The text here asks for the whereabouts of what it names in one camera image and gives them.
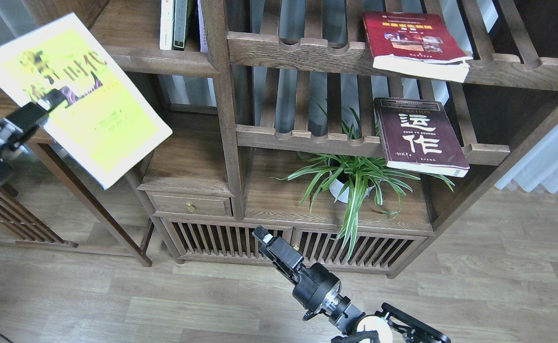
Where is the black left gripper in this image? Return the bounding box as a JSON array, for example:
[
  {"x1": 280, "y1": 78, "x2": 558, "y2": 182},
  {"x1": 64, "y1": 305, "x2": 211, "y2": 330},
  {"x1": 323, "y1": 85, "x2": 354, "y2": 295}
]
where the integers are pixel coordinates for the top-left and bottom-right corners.
[{"x1": 0, "y1": 89, "x2": 67, "y2": 187}]

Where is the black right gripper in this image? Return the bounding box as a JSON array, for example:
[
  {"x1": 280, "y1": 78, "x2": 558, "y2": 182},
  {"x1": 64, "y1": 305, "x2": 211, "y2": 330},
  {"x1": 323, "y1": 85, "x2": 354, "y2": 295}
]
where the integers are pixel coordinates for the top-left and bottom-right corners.
[{"x1": 252, "y1": 226, "x2": 341, "y2": 321}]

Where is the yellow green book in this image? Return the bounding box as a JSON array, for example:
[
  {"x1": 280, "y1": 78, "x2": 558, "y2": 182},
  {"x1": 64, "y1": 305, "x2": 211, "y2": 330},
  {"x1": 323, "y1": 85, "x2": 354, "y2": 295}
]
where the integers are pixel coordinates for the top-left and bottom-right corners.
[{"x1": 0, "y1": 13, "x2": 172, "y2": 189}]

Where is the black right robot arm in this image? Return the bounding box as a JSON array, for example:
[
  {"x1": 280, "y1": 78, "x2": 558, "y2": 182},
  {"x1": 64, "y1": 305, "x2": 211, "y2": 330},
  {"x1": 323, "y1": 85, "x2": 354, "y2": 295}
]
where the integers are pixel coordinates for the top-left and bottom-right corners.
[{"x1": 253, "y1": 226, "x2": 451, "y2": 343}]

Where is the wooden side table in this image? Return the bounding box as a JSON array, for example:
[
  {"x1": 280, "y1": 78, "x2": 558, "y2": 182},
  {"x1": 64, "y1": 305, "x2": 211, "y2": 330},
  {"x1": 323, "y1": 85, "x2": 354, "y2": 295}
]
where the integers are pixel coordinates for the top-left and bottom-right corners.
[{"x1": 0, "y1": 91, "x2": 154, "y2": 267}]

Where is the slatted wooden rack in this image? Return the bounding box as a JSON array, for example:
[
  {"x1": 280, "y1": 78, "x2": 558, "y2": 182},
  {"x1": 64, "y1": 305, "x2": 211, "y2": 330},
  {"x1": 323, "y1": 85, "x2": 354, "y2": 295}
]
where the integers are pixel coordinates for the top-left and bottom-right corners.
[{"x1": 0, "y1": 184, "x2": 78, "y2": 251}]

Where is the spider plant in white pot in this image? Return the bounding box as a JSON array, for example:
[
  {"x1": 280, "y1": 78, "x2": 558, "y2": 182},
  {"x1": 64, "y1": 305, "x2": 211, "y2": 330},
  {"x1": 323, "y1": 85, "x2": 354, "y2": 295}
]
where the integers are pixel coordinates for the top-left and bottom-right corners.
[{"x1": 286, "y1": 111, "x2": 455, "y2": 258}]

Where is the dark wooden bookshelf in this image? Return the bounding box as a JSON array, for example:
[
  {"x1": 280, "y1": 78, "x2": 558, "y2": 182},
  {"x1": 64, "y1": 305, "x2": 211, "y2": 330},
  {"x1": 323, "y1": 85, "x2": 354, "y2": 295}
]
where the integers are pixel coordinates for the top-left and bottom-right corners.
[{"x1": 24, "y1": 0, "x2": 558, "y2": 278}]

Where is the dark maroon book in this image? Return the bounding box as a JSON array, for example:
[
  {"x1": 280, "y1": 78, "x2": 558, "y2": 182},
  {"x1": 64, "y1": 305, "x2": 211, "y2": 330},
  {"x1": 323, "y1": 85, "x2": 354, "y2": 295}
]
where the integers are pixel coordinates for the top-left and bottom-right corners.
[{"x1": 373, "y1": 97, "x2": 470, "y2": 177}]

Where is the white upright book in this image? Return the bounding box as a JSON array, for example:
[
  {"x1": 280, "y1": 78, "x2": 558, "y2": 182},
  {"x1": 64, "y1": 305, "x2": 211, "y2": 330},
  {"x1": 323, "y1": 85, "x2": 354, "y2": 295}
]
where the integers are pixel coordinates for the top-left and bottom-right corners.
[{"x1": 159, "y1": 0, "x2": 175, "y2": 50}]

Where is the red book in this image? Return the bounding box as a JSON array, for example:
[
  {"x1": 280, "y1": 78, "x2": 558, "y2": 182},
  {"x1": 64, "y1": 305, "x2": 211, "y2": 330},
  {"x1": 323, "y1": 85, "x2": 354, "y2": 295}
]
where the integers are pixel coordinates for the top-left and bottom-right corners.
[{"x1": 362, "y1": 11, "x2": 473, "y2": 83}]

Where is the white curtain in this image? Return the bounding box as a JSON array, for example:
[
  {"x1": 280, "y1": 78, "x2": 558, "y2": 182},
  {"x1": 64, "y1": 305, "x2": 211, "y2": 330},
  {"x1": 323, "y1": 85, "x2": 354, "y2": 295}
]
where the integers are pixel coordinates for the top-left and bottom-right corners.
[{"x1": 495, "y1": 125, "x2": 558, "y2": 193}]

